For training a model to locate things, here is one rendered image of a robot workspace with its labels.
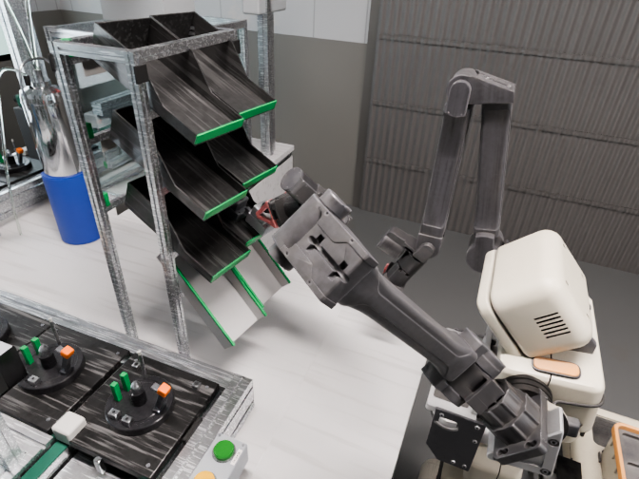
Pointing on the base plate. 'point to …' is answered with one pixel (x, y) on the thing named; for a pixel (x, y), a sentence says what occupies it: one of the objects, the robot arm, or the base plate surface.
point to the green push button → (223, 450)
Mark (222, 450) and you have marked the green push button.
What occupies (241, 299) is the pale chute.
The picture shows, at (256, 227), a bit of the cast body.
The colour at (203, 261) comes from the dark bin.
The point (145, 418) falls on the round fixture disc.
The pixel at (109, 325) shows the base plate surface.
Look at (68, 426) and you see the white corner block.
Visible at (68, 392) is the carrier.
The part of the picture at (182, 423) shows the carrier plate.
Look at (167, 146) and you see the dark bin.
